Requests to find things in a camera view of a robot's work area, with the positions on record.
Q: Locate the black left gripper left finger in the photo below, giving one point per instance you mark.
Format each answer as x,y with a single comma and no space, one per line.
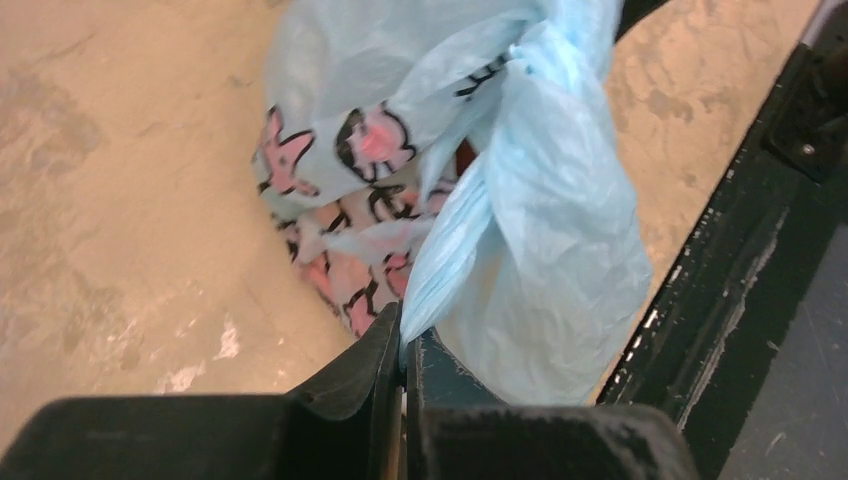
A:
337,424

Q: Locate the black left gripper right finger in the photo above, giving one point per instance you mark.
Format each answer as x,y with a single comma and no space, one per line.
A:
458,429

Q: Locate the light blue plastic bag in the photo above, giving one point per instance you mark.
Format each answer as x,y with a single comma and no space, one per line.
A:
459,158

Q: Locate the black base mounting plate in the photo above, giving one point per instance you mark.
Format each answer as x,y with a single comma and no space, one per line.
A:
744,345

